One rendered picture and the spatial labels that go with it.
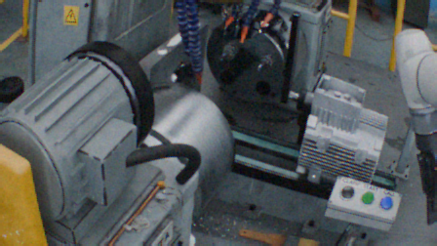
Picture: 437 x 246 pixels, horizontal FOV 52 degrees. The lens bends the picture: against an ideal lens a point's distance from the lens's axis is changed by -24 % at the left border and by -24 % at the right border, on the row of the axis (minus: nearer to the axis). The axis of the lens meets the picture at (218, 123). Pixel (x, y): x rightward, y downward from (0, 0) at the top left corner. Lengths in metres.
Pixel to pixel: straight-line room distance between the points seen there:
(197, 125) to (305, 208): 0.42
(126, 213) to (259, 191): 0.62
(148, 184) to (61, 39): 0.57
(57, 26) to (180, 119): 0.45
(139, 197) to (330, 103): 0.54
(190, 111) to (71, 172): 0.45
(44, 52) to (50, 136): 0.73
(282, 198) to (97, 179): 0.75
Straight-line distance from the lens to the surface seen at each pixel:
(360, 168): 1.20
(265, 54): 1.47
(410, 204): 1.54
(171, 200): 0.82
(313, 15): 1.64
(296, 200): 1.32
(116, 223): 0.75
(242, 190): 1.35
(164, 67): 1.26
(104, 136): 0.66
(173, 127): 0.98
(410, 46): 0.97
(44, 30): 1.32
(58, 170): 0.62
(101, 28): 1.20
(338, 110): 1.20
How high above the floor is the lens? 1.69
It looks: 32 degrees down
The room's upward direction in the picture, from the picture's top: 7 degrees clockwise
